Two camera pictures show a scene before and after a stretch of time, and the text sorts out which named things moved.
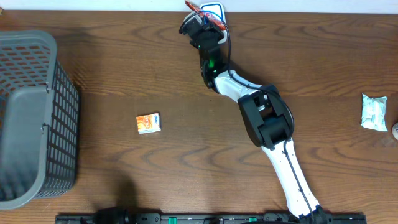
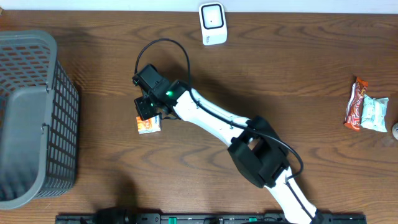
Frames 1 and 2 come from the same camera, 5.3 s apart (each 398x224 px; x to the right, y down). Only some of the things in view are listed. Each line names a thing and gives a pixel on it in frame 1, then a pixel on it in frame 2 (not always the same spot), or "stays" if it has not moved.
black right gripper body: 210,27 → 146,106
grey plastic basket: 39,120 stays
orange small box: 148,123 stays
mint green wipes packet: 374,112 stays
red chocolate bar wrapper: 210,18 → 353,107
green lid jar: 395,130 stays
